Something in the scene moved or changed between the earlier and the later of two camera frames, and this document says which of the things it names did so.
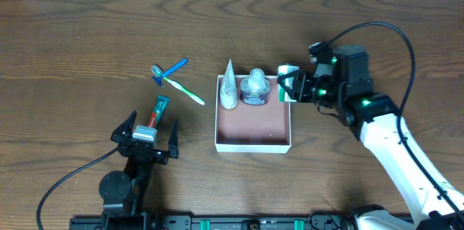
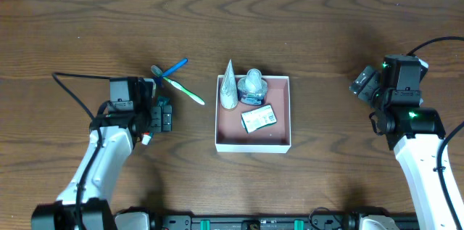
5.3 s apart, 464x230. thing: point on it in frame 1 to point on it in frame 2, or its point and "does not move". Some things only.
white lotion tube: [228, 90] does not move
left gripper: [143, 149] to [162, 118]
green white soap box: [283, 95] to [258, 117]
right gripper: [304, 89] to [365, 82]
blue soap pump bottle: [254, 89] does not move
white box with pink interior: [248, 128] does not move
